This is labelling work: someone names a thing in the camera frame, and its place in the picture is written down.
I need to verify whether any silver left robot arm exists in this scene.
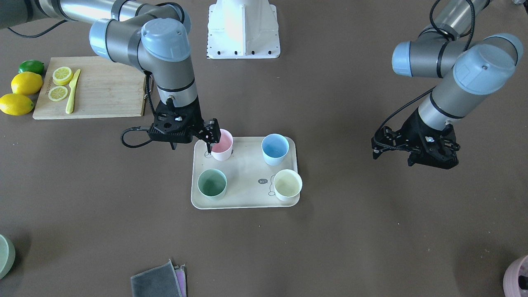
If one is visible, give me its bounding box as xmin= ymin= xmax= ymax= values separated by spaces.
xmin=381 ymin=0 xmax=524 ymax=169

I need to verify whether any wooden cutting board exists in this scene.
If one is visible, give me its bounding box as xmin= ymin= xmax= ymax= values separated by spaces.
xmin=33 ymin=56 xmax=145 ymax=120

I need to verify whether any blue plastic cup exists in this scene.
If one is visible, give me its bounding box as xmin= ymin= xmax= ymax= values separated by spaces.
xmin=262 ymin=134 xmax=289 ymax=166

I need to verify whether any pink plastic cup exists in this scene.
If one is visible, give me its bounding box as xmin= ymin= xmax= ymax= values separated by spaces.
xmin=210 ymin=128 xmax=234 ymax=161

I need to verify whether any lemon half lower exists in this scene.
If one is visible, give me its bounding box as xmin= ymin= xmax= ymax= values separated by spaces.
xmin=47 ymin=86 xmax=68 ymax=102

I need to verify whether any lemon half upper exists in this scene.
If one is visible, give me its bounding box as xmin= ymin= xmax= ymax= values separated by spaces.
xmin=52 ymin=66 xmax=74 ymax=86

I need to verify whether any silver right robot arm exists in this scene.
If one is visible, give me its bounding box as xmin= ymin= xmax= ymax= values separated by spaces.
xmin=0 ymin=0 xmax=221 ymax=153

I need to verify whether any pink bowl with ice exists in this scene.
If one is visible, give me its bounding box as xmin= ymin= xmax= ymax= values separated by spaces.
xmin=503 ymin=255 xmax=528 ymax=297

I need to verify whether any cream plastic cup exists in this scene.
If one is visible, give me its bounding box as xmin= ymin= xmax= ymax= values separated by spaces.
xmin=272 ymin=169 xmax=302 ymax=201

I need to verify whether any yellow lemon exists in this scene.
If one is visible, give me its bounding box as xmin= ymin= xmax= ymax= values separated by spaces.
xmin=0 ymin=93 xmax=34 ymax=116
xmin=11 ymin=71 xmax=43 ymax=95

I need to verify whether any green bowl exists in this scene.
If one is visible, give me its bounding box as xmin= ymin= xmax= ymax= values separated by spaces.
xmin=0 ymin=234 xmax=16 ymax=279

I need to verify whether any green lime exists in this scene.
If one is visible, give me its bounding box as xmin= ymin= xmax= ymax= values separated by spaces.
xmin=18 ymin=59 xmax=45 ymax=75

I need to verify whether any grey folded cloth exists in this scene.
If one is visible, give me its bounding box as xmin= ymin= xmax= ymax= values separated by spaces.
xmin=130 ymin=261 xmax=187 ymax=297

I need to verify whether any lemon half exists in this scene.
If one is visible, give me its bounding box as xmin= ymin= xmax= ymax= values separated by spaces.
xmin=47 ymin=86 xmax=68 ymax=102
xmin=52 ymin=66 xmax=74 ymax=86

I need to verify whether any beige rabbit tray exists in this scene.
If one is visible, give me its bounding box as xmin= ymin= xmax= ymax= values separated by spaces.
xmin=191 ymin=137 xmax=300 ymax=210

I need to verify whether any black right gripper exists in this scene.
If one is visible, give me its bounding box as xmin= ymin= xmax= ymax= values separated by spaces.
xmin=148 ymin=98 xmax=221 ymax=154

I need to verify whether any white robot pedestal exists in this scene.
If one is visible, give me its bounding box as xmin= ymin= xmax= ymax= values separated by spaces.
xmin=206 ymin=0 xmax=281 ymax=59

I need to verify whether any yellow plastic knife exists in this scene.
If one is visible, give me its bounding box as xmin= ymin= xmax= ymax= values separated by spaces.
xmin=65 ymin=69 xmax=81 ymax=114

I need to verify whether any yellow lemon outer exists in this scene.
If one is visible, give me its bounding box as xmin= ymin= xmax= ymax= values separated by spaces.
xmin=0 ymin=93 xmax=34 ymax=116

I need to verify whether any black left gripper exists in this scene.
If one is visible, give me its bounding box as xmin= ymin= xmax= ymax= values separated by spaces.
xmin=398 ymin=109 xmax=460 ymax=170

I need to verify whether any green plastic cup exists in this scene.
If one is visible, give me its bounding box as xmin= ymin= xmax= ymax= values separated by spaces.
xmin=197 ymin=169 xmax=227 ymax=200

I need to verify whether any yellow lemon middle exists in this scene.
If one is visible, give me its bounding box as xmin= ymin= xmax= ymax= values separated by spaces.
xmin=11 ymin=71 xmax=43 ymax=95

